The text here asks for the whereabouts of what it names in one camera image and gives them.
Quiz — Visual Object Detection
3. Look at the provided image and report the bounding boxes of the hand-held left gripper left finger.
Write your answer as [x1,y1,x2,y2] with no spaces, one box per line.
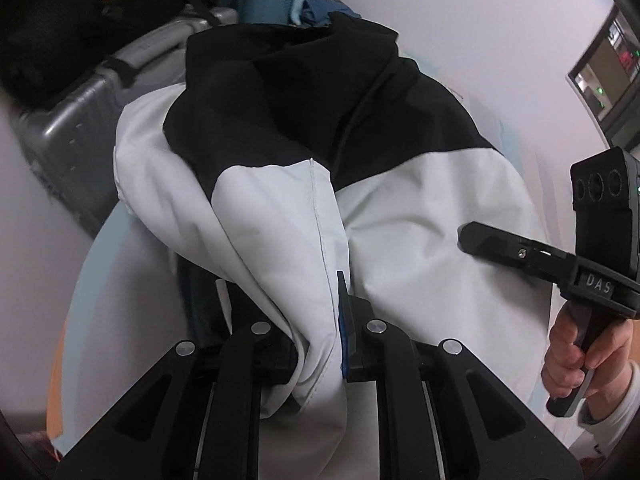
[52,321,301,480]

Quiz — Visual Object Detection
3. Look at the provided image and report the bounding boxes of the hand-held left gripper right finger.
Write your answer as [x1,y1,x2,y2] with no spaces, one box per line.
[336,270,583,480]

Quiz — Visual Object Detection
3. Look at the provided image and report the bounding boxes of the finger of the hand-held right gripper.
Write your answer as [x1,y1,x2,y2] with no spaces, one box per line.
[457,221,578,288]

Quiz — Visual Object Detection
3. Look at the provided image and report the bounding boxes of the white and black hooded jacket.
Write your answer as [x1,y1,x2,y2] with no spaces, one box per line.
[112,12,551,480]

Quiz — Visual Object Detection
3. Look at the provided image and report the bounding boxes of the person's right forearm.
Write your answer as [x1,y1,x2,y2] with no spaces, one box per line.
[575,385,640,461]

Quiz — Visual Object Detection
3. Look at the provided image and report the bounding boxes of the blue clothes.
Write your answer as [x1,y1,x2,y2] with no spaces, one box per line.
[300,0,361,28]

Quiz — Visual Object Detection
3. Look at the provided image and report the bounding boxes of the person's right hand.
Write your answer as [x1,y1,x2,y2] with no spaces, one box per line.
[541,305,633,406]

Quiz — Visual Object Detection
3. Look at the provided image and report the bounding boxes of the bed with striped sheet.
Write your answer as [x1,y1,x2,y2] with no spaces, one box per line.
[45,50,581,461]

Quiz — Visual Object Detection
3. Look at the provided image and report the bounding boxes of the dark framed window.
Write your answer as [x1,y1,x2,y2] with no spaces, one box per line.
[567,2,640,141]

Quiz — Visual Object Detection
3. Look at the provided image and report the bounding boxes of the grey suitcase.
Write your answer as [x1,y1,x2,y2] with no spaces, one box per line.
[17,5,238,238]

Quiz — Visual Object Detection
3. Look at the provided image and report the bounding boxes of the black backpack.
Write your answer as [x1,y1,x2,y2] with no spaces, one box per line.
[0,0,201,106]

